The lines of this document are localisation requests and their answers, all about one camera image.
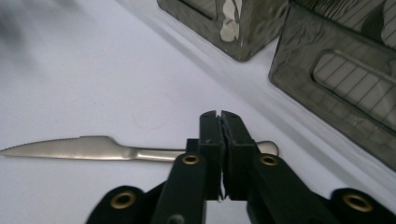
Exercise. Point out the brown translucent plastic bin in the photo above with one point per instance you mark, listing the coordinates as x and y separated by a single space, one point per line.
261 28
302 56

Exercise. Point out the white table sheet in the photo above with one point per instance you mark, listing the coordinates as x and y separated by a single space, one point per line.
93 77

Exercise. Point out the silver metal knife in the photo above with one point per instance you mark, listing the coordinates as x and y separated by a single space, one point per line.
93 148

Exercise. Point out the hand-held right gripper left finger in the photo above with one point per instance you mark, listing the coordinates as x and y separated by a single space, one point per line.
214 140

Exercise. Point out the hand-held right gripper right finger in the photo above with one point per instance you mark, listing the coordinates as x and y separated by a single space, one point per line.
238 140

